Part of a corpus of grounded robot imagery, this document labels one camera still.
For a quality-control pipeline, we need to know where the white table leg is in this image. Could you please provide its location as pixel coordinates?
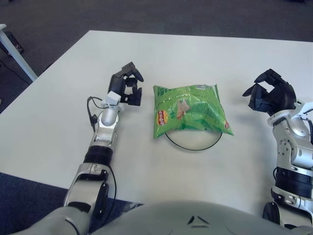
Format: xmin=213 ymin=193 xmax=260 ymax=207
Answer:
xmin=0 ymin=23 xmax=38 ymax=82

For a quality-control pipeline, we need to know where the grey robot torso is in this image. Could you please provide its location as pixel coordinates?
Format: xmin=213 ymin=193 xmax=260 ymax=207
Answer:
xmin=31 ymin=199 xmax=304 ymax=235

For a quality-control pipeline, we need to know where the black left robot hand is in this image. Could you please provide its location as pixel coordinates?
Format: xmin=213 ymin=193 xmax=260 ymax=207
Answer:
xmin=107 ymin=62 xmax=144 ymax=106

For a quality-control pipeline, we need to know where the white plate with black rim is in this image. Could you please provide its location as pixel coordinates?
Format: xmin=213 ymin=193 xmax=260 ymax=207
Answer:
xmin=164 ymin=129 xmax=224 ymax=152

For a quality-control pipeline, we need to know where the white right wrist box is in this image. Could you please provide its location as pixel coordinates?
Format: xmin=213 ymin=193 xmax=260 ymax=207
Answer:
xmin=294 ymin=101 xmax=313 ymax=120

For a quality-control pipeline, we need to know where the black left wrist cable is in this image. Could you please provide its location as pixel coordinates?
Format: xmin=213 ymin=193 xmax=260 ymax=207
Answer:
xmin=87 ymin=96 xmax=108 ymax=125

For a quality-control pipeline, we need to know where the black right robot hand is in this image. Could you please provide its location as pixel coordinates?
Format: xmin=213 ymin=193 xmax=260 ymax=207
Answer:
xmin=242 ymin=69 xmax=298 ymax=116

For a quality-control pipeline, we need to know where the thin black floor cable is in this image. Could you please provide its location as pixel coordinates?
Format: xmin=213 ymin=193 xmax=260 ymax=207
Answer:
xmin=0 ymin=60 xmax=31 ymax=83

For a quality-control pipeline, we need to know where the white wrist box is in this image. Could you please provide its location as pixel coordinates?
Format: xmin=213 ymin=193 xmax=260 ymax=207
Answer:
xmin=105 ymin=91 xmax=122 ymax=107
xmin=294 ymin=101 xmax=313 ymax=120

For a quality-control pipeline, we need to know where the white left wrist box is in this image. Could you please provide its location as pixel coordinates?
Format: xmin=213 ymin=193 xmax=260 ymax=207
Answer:
xmin=105 ymin=91 xmax=122 ymax=107

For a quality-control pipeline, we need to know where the black box on floor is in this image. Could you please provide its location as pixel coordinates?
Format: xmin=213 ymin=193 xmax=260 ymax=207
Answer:
xmin=3 ymin=31 xmax=25 ymax=55

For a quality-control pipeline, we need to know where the green snack bag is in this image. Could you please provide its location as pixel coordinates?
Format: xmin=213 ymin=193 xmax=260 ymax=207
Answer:
xmin=153 ymin=83 xmax=235 ymax=139

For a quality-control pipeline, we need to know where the black left elbow cable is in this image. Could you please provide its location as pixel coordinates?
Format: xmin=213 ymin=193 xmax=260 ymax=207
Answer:
xmin=107 ymin=168 xmax=117 ymax=204

